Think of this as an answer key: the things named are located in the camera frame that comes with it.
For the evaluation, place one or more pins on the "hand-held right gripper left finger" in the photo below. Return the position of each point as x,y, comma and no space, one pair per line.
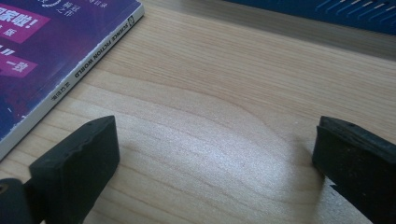
77,161

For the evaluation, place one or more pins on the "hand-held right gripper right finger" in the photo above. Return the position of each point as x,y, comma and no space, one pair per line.
358,161

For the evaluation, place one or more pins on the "purple paperback book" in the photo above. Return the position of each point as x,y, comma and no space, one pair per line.
46,53

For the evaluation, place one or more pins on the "blue plastic file rack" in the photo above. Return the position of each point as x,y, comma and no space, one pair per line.
311,12

